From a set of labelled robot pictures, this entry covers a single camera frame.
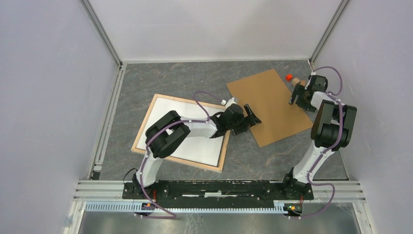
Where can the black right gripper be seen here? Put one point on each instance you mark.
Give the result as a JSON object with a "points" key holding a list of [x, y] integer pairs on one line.
{"points": [[297, 91]]}

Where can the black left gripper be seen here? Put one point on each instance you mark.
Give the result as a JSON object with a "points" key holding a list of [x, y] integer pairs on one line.
{"points": [[247, 122]]}

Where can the brown cardboard backing board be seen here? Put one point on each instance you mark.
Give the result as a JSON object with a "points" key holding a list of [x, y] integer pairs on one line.
{"points": [[268, 97]]}

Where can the printed photo with white border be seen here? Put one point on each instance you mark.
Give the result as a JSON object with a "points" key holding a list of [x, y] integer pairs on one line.
{"points": [[193, 142]]}

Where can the light wooden picture frame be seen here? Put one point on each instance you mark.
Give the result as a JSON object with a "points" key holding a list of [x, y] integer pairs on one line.
{"points": [[222, 155]]}

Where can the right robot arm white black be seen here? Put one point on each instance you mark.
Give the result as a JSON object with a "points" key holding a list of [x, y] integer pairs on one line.
{"points": [[332, 129]]}

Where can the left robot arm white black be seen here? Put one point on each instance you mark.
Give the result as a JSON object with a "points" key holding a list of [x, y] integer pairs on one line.
{"points": [[169, 132]]}

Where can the small wooden cube block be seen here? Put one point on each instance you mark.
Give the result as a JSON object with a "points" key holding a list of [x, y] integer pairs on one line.
{"points": [[295, 81]]}

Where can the red cube block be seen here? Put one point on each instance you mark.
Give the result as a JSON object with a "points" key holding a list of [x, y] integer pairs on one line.
{"points": [[289, 77]]}

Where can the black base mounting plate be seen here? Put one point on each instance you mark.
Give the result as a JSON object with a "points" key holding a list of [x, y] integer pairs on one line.
{"points": [[225, 193]]}

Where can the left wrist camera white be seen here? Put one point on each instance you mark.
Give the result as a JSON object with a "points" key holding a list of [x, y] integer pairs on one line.
{"points": [[229, 102]]}

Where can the aluminium rail with comb strip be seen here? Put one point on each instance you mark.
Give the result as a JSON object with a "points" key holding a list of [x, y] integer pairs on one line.
{"points": [[119, 196]]}

